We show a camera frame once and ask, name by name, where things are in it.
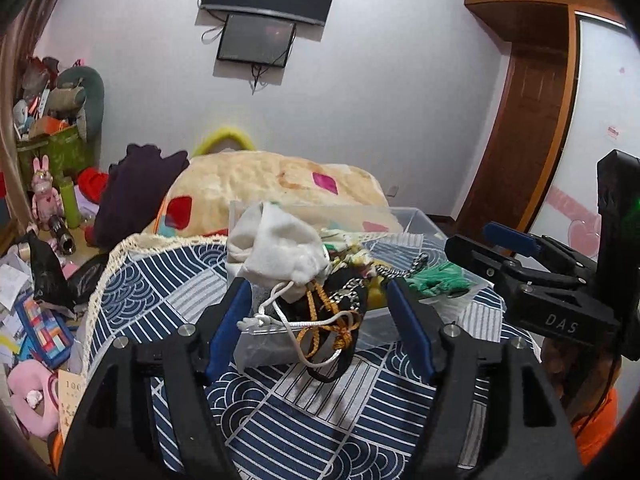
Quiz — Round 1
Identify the brown wooden door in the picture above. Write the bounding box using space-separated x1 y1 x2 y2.
454 42 572 234

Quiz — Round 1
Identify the black bag with gold chain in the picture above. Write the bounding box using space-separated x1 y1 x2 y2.
277 266 372 382

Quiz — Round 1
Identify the red cloth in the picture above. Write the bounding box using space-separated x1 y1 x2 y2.
77 167 110 204

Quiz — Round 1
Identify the green bottle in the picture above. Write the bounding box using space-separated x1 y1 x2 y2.
58 175 82 230

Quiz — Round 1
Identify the beige blanket with coloured patches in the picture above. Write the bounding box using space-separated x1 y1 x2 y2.
142 150 392 239

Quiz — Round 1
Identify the green knitted glove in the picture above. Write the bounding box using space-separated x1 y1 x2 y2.
406 261 474 299

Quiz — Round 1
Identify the white drawstring pouch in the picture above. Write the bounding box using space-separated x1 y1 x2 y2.
226 202 362 377

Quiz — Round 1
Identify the floral fabric pouch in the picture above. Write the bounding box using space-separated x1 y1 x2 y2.
321 229 382 273

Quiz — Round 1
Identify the yellow sponge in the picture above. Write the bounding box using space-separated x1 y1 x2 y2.
366 280 392 309

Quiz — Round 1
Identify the pink plush cushion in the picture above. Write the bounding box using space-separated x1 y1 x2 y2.
7 360 62 437

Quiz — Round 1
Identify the dark purple clothing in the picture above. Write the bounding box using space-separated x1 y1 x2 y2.
92 143 191 252

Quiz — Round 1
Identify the clear plastic storage bin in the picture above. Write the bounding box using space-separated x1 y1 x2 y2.
227 200 496 361

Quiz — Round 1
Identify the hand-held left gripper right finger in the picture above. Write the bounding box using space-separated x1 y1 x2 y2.
385 277 586 480

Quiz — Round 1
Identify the black flashlight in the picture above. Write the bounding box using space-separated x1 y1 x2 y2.
47 213 76 256

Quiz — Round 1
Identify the person's right hand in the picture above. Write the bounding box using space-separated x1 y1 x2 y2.
542 337 619 407

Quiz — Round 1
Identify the blue wave-patterned tablecloth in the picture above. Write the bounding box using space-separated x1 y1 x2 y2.
82 232 542 480

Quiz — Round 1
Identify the grey-green plush pillow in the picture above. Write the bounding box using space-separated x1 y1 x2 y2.
56 65 105 144

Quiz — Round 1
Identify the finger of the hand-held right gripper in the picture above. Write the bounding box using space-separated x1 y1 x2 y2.
443 234 597 307
482 220 599 282

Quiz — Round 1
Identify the pink rabbit toy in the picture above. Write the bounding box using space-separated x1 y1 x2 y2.
30 154 64 219

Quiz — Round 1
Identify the colourful blue box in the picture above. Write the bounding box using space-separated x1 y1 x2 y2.
14 292 74 362

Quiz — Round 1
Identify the small black wall monitor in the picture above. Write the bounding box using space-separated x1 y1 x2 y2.
216 12 297 69

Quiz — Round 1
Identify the yellow plush item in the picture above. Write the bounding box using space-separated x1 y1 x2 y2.
192 125 257 157

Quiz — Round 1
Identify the wooden wardrobe with white door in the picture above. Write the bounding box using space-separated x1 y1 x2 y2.
463 0 640 243

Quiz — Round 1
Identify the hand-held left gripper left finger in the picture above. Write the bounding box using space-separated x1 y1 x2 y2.
57 277 256 480

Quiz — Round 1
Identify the black plastic bag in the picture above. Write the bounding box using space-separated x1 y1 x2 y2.
26 232 109 312

